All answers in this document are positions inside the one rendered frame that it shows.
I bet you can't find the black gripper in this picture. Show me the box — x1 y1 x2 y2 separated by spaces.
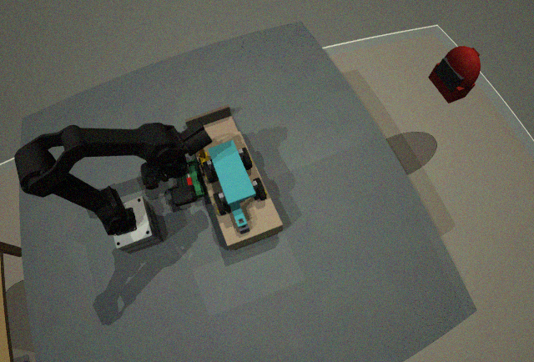
162 155 197 206

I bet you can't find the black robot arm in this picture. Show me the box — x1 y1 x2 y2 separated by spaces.
14 121 212 236

